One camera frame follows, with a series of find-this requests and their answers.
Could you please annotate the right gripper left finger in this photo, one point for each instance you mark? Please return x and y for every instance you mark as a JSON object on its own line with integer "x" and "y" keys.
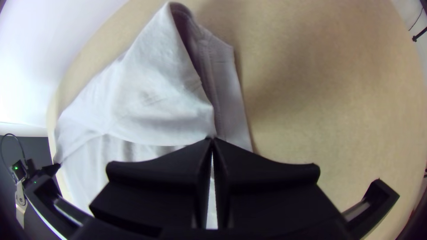
{"x": 160, "y": 186}

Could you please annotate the light grey t-shirt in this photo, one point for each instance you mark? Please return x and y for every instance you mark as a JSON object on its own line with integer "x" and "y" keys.
{"x": 150, "y": 93}

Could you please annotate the black stand leg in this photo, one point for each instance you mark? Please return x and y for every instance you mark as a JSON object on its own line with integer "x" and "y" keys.
{"x": 421, "y": 34}

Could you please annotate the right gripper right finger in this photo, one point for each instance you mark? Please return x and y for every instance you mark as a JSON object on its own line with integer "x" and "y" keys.
{"x": 267, "y": 193}

